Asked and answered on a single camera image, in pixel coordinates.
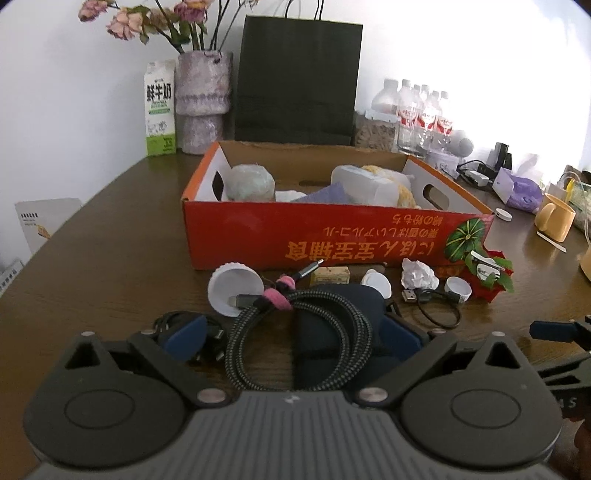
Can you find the red green paper decoration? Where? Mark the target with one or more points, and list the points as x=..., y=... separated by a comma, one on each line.
x=485, y=291

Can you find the white power strip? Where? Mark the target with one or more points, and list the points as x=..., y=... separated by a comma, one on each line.
x=475, y=176

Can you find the white plastic lid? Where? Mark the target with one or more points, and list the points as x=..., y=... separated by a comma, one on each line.
x=376, y=281

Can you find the white tissue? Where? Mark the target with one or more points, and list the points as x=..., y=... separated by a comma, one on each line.
x=288, y=196

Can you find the white leaflet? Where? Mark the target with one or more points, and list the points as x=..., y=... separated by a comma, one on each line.
x=9, y=274

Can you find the white booklet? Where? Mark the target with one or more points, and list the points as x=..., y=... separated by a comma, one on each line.
x=46, y=221

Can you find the purple knitted cloth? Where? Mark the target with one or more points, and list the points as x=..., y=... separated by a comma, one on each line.
x=330, y=194

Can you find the yellow mug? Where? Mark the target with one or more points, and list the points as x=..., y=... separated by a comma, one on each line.
x=561, y=221

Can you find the cream thermos jug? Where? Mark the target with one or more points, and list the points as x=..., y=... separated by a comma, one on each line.
x=587, y=263

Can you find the white patterned tin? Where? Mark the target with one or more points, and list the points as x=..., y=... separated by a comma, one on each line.
x=441, y=161

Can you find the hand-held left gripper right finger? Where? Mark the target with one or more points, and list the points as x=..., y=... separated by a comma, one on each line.
x=404, y=339

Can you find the white ribbed bottle cap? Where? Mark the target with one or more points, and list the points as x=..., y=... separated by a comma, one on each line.
x=461, y=291

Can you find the white round camera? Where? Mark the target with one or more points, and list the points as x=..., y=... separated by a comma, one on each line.
x=463, y=145

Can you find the purple tissue pack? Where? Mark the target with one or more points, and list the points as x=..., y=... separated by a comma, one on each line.
x=524, y=191

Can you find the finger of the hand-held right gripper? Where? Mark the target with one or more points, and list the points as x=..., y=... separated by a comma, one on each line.
x=568, y=371
x=551, y=330

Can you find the red cardboard box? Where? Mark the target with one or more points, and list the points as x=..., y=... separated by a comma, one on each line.
x=258, y=235

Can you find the balled clear plastic bag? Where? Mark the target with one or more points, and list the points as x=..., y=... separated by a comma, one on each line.
x=251, y=184

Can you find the dried pink rose bouquet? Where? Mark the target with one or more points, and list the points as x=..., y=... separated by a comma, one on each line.
x=122, y=21

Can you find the clear drinking glass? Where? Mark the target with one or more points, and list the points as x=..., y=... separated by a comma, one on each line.
x=411, y=143

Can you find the white plastic cup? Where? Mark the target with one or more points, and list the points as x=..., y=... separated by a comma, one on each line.
x=228, y=286

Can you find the yellow white plush toy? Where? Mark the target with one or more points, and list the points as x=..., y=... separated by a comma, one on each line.
x=406, y=194

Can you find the black power adapter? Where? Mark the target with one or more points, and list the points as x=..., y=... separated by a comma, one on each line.
x=501, y=154

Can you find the black paper bag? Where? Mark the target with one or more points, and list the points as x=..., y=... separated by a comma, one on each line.
x=298, y=83

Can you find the purple textured vase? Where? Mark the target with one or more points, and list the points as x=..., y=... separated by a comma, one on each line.
x=203, y=101

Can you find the group of plastic water bottles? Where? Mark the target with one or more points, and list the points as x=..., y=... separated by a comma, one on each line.
x=408, y=115

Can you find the white green milk carton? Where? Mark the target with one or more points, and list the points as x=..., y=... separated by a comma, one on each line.
x=160, y=110

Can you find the clear lidded food container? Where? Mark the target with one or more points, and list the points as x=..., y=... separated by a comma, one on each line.
x=374, y=134

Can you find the brown wooden desktop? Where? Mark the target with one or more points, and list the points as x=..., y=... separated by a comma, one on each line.
x=115, y=258

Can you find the flat wooden stick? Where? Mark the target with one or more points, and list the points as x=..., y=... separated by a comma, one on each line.
x=551, y=241

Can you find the clear cotton swab container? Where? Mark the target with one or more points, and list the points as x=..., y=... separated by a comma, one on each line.
x=364, y=184

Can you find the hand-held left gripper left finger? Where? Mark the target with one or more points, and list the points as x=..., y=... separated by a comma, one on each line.
x=184, y=337

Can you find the dark blue glasses case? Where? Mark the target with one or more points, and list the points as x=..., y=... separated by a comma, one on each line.
x=318, y=350

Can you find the crumpled white paper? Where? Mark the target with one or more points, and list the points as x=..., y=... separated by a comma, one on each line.
x=418, y=276

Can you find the small white round lid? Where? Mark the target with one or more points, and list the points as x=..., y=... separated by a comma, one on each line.
x=503, y=215

